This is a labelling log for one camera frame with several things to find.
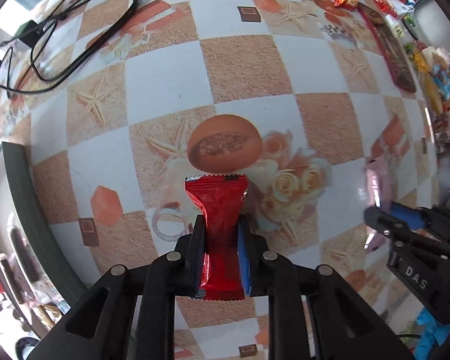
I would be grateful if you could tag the dark red tray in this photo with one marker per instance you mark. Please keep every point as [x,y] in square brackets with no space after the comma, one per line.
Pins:
[390,48]

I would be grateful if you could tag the green grey storage box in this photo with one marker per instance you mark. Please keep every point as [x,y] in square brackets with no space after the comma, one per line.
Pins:
[34,273]

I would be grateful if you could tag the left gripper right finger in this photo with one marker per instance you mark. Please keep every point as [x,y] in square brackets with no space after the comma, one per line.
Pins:
[313,312]

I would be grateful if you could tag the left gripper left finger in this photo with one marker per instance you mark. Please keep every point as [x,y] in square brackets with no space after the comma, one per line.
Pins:
[126,303]

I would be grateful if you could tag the red snack packet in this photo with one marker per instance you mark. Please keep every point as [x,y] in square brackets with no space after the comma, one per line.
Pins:
[220,199]

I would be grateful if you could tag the pink snack packet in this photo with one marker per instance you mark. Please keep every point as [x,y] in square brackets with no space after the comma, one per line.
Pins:
[379,194]

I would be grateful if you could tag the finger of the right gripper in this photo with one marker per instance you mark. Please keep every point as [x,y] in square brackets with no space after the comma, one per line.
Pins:
[416,218]
[432,241]

